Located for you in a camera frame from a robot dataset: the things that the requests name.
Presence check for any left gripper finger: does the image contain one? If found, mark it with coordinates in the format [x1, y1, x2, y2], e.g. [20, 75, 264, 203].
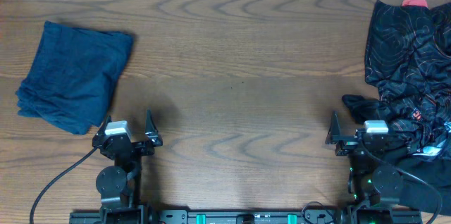
[144, 109, 159, 142]
[95, 115, 111, 139]

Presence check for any black orange-patterned jersey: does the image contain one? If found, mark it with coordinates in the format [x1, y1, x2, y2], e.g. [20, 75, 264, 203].
[342, 1, 450, 160]

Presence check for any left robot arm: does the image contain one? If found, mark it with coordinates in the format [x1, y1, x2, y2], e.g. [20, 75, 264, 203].
[92, 110, 163, 224]

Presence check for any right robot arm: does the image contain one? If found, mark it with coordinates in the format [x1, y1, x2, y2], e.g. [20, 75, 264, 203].
[325, 111, 403, 223]

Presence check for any folded dark blue cloth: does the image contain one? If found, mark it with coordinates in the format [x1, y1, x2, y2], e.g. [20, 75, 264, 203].
[16, 21, 134, 135]

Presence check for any black garment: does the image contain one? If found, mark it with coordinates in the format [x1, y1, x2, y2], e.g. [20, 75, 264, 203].
[382, 147, 450, 216]

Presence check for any red garment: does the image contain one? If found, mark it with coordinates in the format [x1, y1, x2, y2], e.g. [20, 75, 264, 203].
[402, 0, 428, 8]

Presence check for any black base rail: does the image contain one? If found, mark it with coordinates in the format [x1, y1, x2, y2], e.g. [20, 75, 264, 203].
[69, 209, 423, 224]

